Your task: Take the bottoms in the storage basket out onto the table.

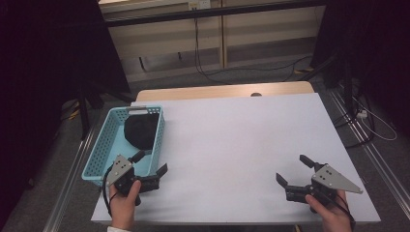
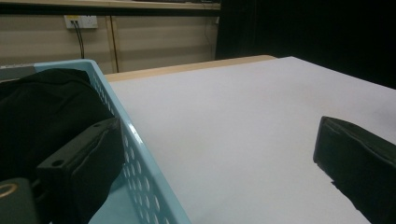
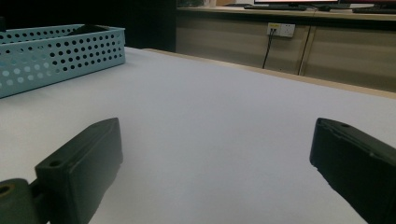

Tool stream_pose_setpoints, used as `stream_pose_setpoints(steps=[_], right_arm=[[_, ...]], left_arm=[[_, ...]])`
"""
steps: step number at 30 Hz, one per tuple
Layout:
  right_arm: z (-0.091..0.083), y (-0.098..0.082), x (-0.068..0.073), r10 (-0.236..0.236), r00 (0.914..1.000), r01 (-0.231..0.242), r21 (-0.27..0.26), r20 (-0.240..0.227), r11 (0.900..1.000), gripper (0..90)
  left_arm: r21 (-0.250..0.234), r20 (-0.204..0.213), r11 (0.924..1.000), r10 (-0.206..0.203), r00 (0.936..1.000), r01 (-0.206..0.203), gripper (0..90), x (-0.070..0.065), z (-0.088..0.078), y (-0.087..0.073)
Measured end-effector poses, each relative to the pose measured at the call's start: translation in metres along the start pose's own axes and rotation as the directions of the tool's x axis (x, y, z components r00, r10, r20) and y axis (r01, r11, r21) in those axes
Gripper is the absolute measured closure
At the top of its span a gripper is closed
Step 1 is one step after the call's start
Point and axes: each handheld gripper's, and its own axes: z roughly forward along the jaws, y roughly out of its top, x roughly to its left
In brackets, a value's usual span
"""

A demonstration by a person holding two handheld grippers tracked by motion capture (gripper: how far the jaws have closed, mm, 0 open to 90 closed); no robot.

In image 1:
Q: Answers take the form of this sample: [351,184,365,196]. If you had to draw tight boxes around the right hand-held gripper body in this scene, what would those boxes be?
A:
[284,163,365,206]

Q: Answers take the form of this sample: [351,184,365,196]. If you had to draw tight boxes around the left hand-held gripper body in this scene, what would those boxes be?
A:
[105,154,161,207]

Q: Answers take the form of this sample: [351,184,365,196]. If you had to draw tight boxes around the black shorts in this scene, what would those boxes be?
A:
[124,113,160,151]

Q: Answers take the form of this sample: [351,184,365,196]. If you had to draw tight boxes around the light blue plastic basket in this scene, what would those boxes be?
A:
[81,105,166,188]

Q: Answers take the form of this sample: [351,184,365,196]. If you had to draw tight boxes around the person's left hand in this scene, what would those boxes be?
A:
[108,179,142,230]

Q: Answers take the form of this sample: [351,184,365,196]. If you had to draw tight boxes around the person's right hand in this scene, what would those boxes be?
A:
[305,189,353,232]

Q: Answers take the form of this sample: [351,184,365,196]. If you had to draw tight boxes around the black stand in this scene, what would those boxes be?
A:
[298,52,356,110]
[75,81,136,141]

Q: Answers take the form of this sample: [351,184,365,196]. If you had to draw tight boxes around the beige wooden cabinet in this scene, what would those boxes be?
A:
[98,0,327,83]

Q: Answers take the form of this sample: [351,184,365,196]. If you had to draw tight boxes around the black curtain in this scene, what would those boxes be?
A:
[0,0,132,220]
[310,0,410,136]

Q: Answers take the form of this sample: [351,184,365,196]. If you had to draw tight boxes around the black horizontal bar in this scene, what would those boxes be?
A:
[104,0,327,28]

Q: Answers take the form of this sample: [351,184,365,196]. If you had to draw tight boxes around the left hand-held gripper black cable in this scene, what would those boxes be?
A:
[102,167,114,217]

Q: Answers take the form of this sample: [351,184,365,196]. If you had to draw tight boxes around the hand-held gripper black cable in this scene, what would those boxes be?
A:
[102,167,114,217]
[335,189,356,226]

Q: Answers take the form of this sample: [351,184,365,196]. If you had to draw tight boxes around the right hand-held gripper black cable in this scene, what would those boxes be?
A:
[335,189,356,226]

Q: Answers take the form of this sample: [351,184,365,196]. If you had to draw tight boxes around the metal floor rail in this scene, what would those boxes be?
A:
[43,129,96,232]
[328,88,410,211]

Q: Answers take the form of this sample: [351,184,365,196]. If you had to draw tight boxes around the black floor cables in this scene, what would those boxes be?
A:
[333,93,376,149]

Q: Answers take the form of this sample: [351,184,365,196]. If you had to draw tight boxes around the white cable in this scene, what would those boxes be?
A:
[351,96,398,142]

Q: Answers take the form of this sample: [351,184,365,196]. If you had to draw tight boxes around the long black hanging cable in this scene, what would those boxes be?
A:
[192,17,313,85]

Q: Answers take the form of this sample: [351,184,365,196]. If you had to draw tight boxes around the white wall socket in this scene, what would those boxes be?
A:
[188,0,212,10]

